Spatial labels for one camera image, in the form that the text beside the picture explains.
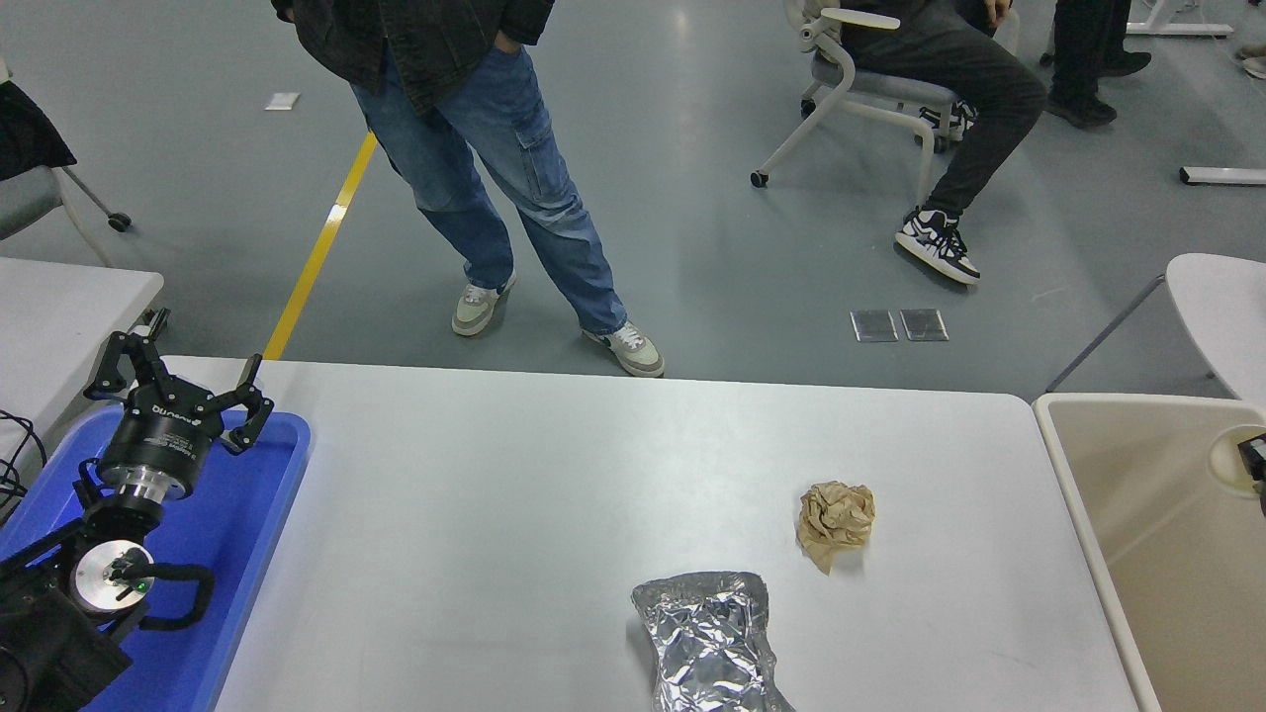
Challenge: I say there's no left gripper body black drum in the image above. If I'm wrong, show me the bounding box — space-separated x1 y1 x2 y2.
97 391 225 484

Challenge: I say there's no pale paper cup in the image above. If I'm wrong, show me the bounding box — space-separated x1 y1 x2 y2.
1209 425 1266 495

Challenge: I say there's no tan paper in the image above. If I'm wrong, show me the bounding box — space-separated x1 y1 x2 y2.
796 481 877 577

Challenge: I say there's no foil tray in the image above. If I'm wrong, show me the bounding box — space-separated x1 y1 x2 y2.
631 571 797 712

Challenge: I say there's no white rectangular side table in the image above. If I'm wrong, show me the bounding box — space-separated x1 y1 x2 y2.
0 257 164 466

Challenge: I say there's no blue plastic tray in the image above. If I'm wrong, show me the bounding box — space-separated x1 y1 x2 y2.
0 405 313 712

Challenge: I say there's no large pale bin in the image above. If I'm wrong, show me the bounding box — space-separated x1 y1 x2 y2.
1032 392 1266 712

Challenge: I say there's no white round table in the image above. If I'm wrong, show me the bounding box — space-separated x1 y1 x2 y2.
1045 252 1266 406

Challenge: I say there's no grey chair with castors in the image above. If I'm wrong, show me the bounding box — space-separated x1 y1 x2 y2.
0 59 132 268

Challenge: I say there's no black garment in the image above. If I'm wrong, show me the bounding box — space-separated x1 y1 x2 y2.
0 81 77 182

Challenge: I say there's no white floor bar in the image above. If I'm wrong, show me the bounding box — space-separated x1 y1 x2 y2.
1179 166 1266 187

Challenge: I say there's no white stand base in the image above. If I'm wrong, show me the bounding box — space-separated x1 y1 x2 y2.
1128 0 1232 39

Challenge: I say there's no grey white-framed chair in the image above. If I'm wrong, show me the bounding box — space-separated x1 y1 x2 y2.
750 0 1020 209

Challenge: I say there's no black cable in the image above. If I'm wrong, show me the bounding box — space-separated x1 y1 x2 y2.
0 410 47 525

